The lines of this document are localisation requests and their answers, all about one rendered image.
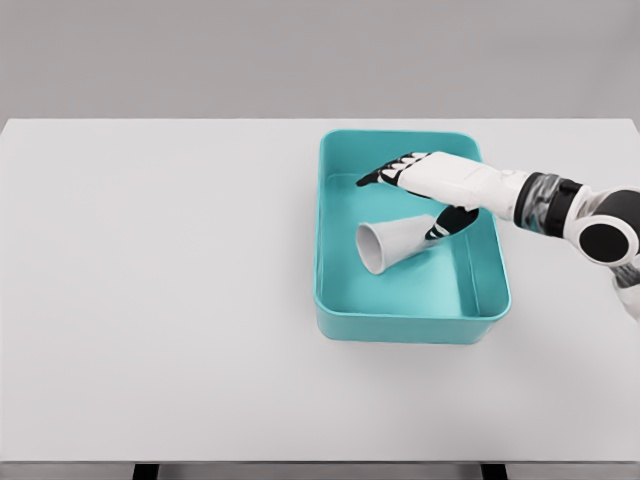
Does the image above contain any teal rectangular basket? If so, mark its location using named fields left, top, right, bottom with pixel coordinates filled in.
left=313, top=129, right=513, bottom=345

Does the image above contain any white paper cup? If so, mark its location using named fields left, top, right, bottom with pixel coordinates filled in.
left=355, top=213, right=443, bottom=275

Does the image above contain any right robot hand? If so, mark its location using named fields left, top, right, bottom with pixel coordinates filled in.
left=355, top=150, right=482, bottom=242

